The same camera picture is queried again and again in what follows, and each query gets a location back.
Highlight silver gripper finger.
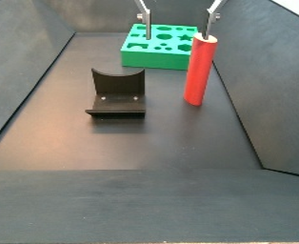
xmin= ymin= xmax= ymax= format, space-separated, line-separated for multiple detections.
xmin=135 ymin=0 xmax=151 ymax=40
xmin=203 ymin=0 xmax=228 ymax=39

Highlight red oval cylinder peg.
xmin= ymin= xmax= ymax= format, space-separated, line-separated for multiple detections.
xmin=183 ymin=32 xmax=218 ymax=106

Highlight green foam shape board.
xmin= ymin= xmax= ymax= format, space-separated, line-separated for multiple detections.
xmin=122 ymin=24 xmax=199 ymax=71

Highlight black curved holder stand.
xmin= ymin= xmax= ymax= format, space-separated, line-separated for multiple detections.
xmin=85 ymin=69 xmax=147 ymax=116

